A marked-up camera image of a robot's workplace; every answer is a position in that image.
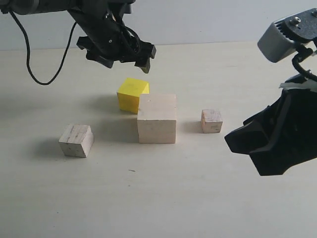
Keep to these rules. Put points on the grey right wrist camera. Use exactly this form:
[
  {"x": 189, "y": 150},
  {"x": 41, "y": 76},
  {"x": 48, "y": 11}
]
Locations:
[{"x": 284, "y": 36}]

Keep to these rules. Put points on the medium grey wooden cube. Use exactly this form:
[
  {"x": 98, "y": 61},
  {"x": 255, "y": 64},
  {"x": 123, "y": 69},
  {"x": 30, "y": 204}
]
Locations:
[{"x": 76, "y": 140}]

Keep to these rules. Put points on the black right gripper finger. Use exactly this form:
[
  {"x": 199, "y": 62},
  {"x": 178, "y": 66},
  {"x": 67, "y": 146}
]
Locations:
[
  {"x": 275, "y": 162},
  {"x": 253, "y": 134}
]

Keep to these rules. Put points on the yellow cube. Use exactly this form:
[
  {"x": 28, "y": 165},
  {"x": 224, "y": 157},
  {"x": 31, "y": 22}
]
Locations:
[{"x": 129, "y": 93}]

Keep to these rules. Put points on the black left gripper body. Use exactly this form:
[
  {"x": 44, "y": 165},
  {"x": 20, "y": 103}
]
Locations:
[{"x": 106, "y": 33}]

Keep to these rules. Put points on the large pale wooden cube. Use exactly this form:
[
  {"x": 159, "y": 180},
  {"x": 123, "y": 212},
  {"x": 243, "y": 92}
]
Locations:
[{"x": 157, "y": 119}]

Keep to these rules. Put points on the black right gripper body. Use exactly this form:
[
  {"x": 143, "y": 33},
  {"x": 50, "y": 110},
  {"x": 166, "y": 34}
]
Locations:
[{"x": 293, "y": 117}]

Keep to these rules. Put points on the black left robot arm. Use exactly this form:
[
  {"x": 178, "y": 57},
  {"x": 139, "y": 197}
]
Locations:
[{"x": 28, "y": 7}]

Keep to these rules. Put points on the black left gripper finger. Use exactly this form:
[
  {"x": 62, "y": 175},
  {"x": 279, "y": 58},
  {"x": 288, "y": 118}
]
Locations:
[
  {"x": 99, "y": 59},
  {"x": 143, "y": 64}
]

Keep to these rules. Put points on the small pale wooden cube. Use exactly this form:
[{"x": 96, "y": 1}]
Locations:
[{"x": 211, "y": 121}]

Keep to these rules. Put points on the white tape scrap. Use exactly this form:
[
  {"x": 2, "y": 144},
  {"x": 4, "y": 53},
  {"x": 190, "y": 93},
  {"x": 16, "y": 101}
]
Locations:
[{"x": 307, "y": 85}]

